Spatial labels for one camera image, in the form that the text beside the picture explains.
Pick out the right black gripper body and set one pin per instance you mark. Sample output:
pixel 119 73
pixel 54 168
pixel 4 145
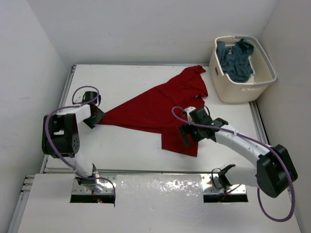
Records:
pixel 196 134

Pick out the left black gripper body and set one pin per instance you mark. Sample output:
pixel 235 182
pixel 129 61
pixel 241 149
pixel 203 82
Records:
pixel 95 119

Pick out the red t shirt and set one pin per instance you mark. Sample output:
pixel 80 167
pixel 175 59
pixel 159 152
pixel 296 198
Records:
pixel 151 111

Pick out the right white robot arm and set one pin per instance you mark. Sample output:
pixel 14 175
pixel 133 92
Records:
pixel 273 170

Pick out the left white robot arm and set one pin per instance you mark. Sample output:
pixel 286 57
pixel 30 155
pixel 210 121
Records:
pixel 60 138

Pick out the cream laundry basket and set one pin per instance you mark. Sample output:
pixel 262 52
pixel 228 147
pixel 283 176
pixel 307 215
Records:
pixel 263 73

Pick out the reflective foil panel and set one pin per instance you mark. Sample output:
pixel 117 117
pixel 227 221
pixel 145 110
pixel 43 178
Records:
pixel 171 189

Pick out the blue t shirt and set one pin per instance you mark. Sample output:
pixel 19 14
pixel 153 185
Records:
pixel 234 60

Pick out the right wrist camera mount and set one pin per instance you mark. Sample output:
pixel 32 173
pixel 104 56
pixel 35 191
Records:
pixel 187 110

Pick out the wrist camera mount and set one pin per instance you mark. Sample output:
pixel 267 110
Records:
pixel 78 100
pixel 187 110

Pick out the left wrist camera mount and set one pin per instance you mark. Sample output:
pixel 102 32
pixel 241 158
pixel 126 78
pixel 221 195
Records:
pixel 78 100

